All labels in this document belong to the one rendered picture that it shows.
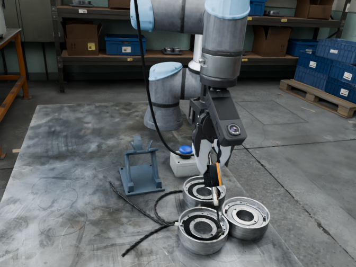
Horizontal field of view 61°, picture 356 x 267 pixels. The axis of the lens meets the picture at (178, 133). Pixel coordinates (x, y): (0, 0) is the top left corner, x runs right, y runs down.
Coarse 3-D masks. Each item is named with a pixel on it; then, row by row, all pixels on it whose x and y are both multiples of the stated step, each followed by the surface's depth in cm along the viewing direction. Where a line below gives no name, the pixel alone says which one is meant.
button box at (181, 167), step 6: (174, 156) 86; (180, 156) 86; (192, 156) 87; (174, 162) 85; (180, 162) 83; (186, 162) 84; (192, 162) 84; (174, 168) 85; (180, 168) 83; (186, 168) 84; (192, 168) 85; (174, 174) 86; (180, 174) 84; (186, 174) 85; (192, 174) 85; (198, 174) 86
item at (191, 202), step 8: (200, 176) 78; (184, 184) 75; (184, 192) 72; (200, 192) 77; (208, 192) 76; (224, 192) 73; (184, 200) 73; (192, 200) 70; (200, 200) 69; (208, 200) 70; (224, 200) 73
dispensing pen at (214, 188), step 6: (210, 150) 65; (210, 156) 65; (210, 162) 65; (210, 168) 63; (216, 168) 63; (204, 174) 65; (210, 174) 62; (216, 174) 63; (204, 180) 66; (210, 180) 63; (216, 180) 63; (204, 186) 65; (210, 186) 62; (216, 186) 64; (216, 192) 64; (216, 198) 64; (216, 204) 64; (216, 210) 64
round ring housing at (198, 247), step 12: (180, 216) 64; (216, 216) 67; (180, 228) 61; (192, 228) 63; (204, 228) 66; (216, 228) 63; (228, 228) 62; (192, 240) 59; (216, 240) 59; (204, 252) 60
